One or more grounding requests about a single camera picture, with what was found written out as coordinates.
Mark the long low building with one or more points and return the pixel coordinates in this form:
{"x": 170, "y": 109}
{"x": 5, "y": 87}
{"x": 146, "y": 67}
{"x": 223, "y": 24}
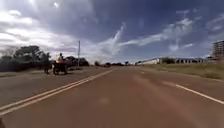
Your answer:
{"x": 153, "y": 61}

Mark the pole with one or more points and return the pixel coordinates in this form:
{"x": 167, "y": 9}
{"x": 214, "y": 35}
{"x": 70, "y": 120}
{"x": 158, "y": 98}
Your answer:
{"x": 79, "y": 53}

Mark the white painted line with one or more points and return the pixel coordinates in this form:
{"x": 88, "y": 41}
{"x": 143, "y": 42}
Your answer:
{"x": 200, "y": 94}

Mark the person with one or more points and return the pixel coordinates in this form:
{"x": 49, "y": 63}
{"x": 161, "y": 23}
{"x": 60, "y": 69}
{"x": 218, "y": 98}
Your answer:
{"x": 46, "y": 67}
{"x": 60, "y": 58}

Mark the motorcycle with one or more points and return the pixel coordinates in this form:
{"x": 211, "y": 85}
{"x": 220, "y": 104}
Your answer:
{"x": 60, "y": 68}

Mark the reddish asphalt road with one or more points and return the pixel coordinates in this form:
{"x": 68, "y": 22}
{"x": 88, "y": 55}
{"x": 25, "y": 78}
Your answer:
{"x": 110, "y": 103}

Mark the row of trees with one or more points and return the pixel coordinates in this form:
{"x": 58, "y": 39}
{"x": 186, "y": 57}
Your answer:
{"x": 26, "y": 56}

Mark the double yellow painted line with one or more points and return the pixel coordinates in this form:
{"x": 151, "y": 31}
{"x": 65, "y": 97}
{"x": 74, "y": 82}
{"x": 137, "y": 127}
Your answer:
{"x": 46, "y": 94}

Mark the dry grass verge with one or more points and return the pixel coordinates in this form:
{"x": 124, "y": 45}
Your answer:
{"x": 196, "y": 70}

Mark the tall unfinished building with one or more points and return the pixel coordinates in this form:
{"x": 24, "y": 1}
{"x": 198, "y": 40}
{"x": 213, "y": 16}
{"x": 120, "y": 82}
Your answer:
{"x": 218, "y": 50}

